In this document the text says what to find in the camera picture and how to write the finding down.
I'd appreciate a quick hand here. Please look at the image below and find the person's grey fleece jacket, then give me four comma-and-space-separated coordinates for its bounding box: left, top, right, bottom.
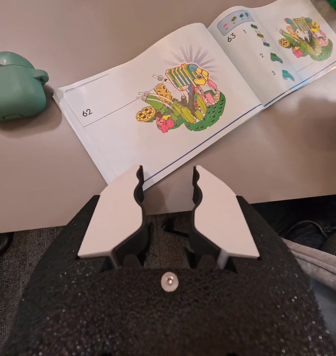
280, 238, 336, 342

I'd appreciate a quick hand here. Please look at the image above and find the grey desk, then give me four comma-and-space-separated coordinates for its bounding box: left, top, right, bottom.
0, 0, 336, 235

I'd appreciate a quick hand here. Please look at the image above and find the teal earbud case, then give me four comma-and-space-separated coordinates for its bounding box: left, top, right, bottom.
0, 51, 50, 123

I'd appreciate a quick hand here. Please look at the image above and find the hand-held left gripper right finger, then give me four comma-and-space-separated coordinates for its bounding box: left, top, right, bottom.
190, 165, 261, 269

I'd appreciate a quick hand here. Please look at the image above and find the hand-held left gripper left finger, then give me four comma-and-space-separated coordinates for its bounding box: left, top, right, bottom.
77, 164, 146, 259

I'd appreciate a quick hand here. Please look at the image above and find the dark cloth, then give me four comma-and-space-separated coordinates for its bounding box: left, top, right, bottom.
251, 195, 336, 251

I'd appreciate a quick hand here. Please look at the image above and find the instruction booklet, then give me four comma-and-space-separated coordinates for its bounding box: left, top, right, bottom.
53, 0, 336, 192

